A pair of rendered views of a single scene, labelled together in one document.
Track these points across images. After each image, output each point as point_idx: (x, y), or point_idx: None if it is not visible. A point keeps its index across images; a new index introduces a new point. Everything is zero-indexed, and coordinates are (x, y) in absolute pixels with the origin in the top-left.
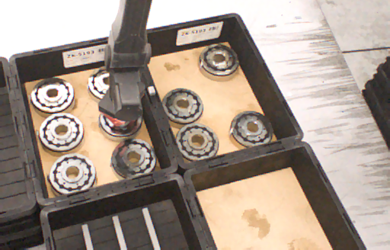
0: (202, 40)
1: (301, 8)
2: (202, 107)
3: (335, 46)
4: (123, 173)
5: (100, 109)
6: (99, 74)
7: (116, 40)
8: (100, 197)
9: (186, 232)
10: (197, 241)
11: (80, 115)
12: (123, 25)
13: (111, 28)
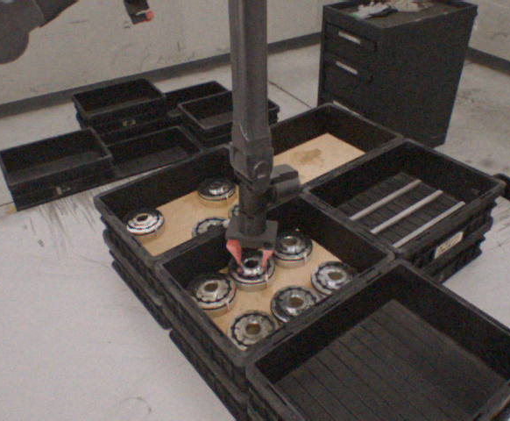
0: None
1: (10, 227)
2: (209, 217)
3: (63, 199)
4: (310, 245)
5: (275, 241)
6: (203, 299)
7: (268, 132)
8: (357, 224)
9: (332, 203)
10: (346, 174)
11: (259, 310)
12: (267, 107)
13: (253, 141)
